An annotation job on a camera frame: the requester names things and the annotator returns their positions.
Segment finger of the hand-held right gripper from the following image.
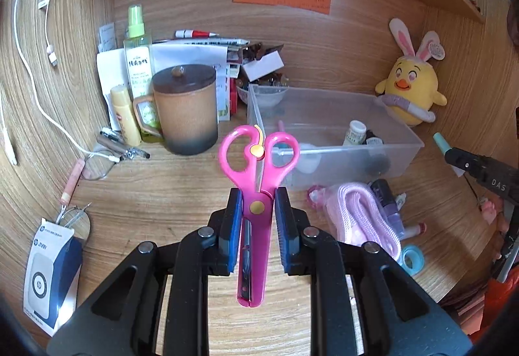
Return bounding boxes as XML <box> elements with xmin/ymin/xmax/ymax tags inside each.
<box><xmin>491</xmin><ymin>210</ymin><xmax>519</xmax><ymax>284</ymax></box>
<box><xmin>432</xmin><ymin>131</ymin><xmax>488</xmax><ymax>179</ymax></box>

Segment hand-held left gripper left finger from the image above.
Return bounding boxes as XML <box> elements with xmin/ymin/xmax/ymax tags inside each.
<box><xmin>46</xmin><ymin>188</ymin><xmax>244</xmax><ymax>356</ymax></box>

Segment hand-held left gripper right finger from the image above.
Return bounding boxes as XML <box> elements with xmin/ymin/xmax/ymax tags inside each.
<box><xmin>275</xmin><ymin>186</ymin><xmax>475</xmax><ymax>356</ymax></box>

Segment pink scissors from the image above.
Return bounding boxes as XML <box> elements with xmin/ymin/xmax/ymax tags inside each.
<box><xmin>219</xmin><ymin>124</ymin><xmax>301</xmax><ymax>308</ymax></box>

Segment purple bottle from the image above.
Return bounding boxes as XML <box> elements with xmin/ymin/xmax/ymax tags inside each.
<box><xmin>370</xmin><ymin>178</ymin><xmax>406</xmax><ymax>232</ymax></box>

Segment purple rope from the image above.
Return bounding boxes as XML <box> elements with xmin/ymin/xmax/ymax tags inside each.
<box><xmin>323</xmin><ymin>182</ymin><xmax>403</xmax><ymax>260</ymax></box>

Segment teal tape roll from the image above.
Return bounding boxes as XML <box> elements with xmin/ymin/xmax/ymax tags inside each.
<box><xmin>399</xmin><ymin>244</ymin><xmax>425</xmax><ymax>276</ymax></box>

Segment clear plastic storage box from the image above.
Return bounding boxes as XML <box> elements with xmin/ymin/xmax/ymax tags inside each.
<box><xmin>247</xmin><ymin>83</ymin><xmax>425</xmax><ymax>192</ymax></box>

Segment person's orange clothing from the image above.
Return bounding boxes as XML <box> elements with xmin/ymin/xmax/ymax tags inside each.
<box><xmin>440</xmin><ymin>277</ymin><xmax>519</xmax><ymax>340</ymax></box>

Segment yellow chick plush toy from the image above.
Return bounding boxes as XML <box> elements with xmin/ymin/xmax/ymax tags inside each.
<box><xmin>374</xmin><ymin>18</ymin><xmax>448</xmax><ymax>127</ymax></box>

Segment dark green dropper bottle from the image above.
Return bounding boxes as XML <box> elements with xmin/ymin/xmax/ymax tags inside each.
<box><xmin>364</xmin><ymin>129</ymin><xmax>391</xmax><ymax>175</ymax></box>

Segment white tape roll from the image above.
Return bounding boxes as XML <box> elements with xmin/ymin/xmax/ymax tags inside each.
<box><xmin>299</xmin><ymin>142</ymin><xmax>322</xmax><ymax>175</ymax></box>

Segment white pill bottle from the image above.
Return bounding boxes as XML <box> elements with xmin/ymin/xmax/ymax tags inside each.
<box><xmin>342</xmin><ymin>119</ymin><xmax>368</xmax><ymax>146</ymax></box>

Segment pink-capped tube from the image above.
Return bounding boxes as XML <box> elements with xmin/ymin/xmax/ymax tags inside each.
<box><xmin>401</xmin><ymin>221</ymin><xmax>428</xmax><ymax>238</ymax></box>

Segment brown ceramic mug with lid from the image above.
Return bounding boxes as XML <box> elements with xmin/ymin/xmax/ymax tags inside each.
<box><xmin>132</xmin><ymin>64</ymin><xmax>220</xmax><ymax>156</ymax></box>

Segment white bowl of small items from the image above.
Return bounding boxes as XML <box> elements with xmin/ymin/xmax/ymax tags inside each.
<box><xmin>236</xmin><ymin>82</ymin><xmax>291</xmax><ymax>110</ymax></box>

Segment dark pen with metal clip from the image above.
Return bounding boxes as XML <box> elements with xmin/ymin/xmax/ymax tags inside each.
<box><xmin>96</xmin><ymin>136</ymin><xmax>151</xmax><ymax>160</ymax></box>

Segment black pen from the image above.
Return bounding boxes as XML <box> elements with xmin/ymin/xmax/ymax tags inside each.
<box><xmin>99</xmin><ymin>128</ymin><xmax>125</xmax><ymax>143</ymax></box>

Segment yellow tube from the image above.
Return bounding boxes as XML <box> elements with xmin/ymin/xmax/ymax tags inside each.
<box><xmin>110</xmin><ymin>85</ymin><xmax>142</xmax><ymax>147</ymax></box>

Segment small white box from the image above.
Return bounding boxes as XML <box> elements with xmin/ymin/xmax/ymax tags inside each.
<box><xmin>241</xmin><ymin>50</ymin><xmax>285</xmax><ymax>81</ymax></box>

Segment pink pen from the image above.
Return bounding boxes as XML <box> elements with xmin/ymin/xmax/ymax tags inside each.
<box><xmin>60</xmin><ymin>160</ymin><xmax>87</xmax><ymax>205</ymax></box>

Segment pile of brown beads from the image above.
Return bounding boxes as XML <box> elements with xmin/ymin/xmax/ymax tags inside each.
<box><xmin>236</xmin><ymin>41</ymin><xmax>289</xmax><ymax>94</ymax></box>

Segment stack of papers and booklets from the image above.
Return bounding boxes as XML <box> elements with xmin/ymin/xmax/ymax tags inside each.
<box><xmin>151</xmin><ymin>37</ymin><xmax>250</xmax><ymax>122</ymax></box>

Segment white and blue carton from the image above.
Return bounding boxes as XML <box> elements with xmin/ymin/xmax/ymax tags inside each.
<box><xmin>22</xmin><ymin>217</ymin><xmax>84</xmax><ymax>337</ymax></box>

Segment red and white marker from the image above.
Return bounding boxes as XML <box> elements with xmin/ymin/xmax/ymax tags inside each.
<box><xmin>175</xmin><ymin>29</ymin><xmax>220</xmax><ymax>40</ymax></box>

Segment green spray bottle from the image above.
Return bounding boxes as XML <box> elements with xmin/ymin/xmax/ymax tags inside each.
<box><xmin>123</xmin><ymin>5</ymin><xmax>161</xmax><ymax>142</ymax></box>

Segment white paper packets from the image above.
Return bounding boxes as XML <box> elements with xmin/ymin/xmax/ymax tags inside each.
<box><xmin>96</xmin><ymin>21</ymin><xmax>132</xmax><ymax>130</ymax></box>

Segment wire-frame eyeglasses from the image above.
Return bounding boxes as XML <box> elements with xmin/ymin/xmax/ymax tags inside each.
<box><xmin>56</xmin><ymin>151</ymin><xmax>124</xmax><ymax>241</ymax></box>

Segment white charging cable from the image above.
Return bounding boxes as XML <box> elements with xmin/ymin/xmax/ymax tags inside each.
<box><xmin>14</xmin><ymin>0</ymin><xmax>122</xmax><ymax>163</ymax></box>

